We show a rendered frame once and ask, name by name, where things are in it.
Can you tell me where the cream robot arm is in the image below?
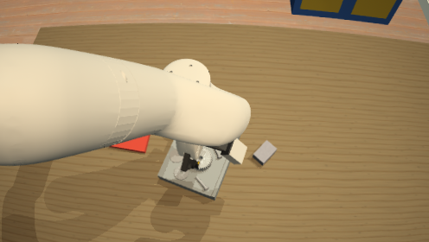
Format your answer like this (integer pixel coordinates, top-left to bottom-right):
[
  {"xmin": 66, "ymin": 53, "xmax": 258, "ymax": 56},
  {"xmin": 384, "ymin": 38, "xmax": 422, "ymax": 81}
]
[{"xmin": 0, "ymin": 43, "xmax": 251, "ymax": 166}]

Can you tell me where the white gear with orange arrow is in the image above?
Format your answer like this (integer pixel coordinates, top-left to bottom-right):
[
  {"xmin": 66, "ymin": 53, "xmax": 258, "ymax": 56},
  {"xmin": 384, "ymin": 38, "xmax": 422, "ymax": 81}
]
[{"xmin": 194, "ymin": 148, "xmax": 213, "ymax": 171}]

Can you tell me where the grey hex-head bolt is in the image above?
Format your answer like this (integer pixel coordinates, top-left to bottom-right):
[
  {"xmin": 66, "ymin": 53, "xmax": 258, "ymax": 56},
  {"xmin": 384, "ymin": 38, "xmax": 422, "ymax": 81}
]
[
  {"xmin": 196, "ymin": 176, "xmax": 209, "ymax": 191},
  {"xmin": 215, "ymin": 150, "xmax": 222, "ymax": 159}
]

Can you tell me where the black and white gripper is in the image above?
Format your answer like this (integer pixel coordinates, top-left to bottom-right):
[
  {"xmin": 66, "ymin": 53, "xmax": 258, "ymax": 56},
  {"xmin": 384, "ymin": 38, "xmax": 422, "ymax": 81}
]
[{"xmin": 176, "ymin": 141, "xmax": 203, "ymax": 172}]

